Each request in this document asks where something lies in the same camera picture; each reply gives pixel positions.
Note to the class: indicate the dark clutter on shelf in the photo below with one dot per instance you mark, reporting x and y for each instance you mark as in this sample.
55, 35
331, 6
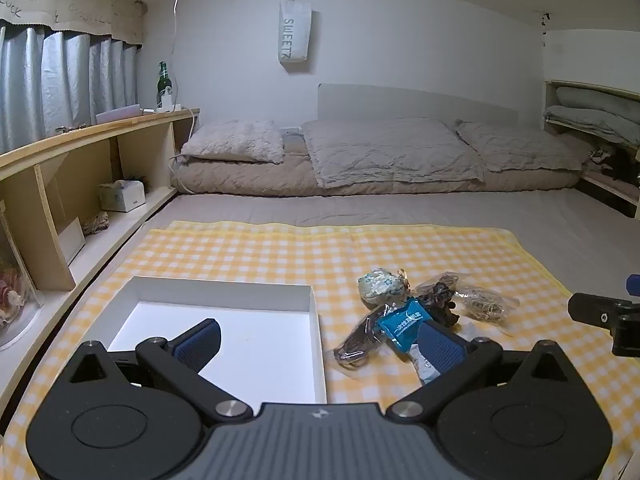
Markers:
612, 157

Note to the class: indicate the white side shelf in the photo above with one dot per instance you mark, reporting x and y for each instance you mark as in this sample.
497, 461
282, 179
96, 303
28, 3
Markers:
575, 60

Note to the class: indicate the floral fabric pouch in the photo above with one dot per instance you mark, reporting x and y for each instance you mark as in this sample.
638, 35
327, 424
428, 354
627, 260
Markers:
382, 286

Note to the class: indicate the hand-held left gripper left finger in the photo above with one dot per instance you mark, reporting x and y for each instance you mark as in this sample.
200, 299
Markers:
197, 345

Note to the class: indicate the yellow checked cloth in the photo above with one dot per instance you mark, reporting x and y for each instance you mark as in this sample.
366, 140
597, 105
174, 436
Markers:
250, 255

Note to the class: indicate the beige mattress pad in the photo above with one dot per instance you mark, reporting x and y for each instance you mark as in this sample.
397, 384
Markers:
240, 176

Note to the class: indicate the clear plastic container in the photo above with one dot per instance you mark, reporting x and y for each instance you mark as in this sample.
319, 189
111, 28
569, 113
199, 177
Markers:
15, 280

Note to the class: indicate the crinkled beige pillow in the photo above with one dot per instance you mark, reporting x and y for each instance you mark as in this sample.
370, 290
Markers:
520, 146

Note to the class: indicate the white plastic packet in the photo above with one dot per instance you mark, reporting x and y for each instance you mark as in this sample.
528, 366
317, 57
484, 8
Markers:
425, 367

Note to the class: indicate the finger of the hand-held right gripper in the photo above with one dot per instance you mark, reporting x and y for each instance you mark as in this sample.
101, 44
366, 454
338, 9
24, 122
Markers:
595, 310
634, 282

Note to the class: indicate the white card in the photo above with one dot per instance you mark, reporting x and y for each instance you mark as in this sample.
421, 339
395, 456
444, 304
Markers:
72, 240

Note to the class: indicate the white hanging bag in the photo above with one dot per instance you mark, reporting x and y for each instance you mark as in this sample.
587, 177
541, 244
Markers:
295, 32

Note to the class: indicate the blue packet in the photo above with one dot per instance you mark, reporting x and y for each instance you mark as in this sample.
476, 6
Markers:
402, 322

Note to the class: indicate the grey curtain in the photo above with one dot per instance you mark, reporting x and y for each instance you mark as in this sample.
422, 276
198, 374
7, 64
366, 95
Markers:
60, 85

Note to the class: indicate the folded beige quilt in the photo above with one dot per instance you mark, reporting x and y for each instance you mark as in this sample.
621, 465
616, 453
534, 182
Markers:
390, 152

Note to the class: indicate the patterned cloth bundle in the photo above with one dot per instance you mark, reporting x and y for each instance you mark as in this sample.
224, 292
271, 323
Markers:
96, 223

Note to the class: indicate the white tissue box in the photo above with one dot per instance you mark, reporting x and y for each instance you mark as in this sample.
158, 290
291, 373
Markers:
124, 196

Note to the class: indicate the folded grey bedding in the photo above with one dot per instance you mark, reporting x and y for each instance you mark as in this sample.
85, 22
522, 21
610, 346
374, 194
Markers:
595, 112

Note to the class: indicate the beige printed valance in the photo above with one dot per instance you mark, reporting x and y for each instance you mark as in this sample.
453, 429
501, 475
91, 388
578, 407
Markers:
65, 0

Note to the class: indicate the white cardboard box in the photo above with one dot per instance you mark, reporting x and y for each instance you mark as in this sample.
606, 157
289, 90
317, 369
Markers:
250, 320

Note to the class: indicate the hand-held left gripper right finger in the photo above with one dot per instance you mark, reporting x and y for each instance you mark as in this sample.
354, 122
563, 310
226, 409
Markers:
442, 350

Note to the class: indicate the green glass bottle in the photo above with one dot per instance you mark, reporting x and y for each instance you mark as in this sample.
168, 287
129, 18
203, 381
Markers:
163, 82

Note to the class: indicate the white charger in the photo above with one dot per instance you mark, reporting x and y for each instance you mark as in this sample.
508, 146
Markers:
168, 102

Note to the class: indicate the wooden shelf unit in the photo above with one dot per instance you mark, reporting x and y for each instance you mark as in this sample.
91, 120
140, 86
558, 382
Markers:
45, 185

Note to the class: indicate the pale pink flat box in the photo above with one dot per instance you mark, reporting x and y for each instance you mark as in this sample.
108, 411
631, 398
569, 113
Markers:
119, 114

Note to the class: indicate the fluffy white pillow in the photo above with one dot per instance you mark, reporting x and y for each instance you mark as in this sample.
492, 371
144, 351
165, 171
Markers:
235, 141

